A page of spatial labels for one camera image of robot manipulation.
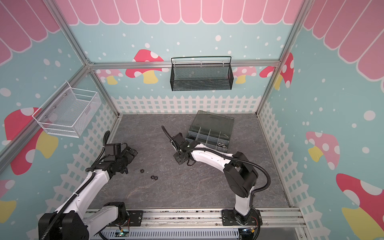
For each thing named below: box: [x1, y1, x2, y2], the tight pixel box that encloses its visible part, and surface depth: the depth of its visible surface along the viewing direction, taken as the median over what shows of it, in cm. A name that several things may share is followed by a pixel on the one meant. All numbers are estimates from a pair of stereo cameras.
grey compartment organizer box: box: [185, 110, 235, 152], surface depth 111 cm
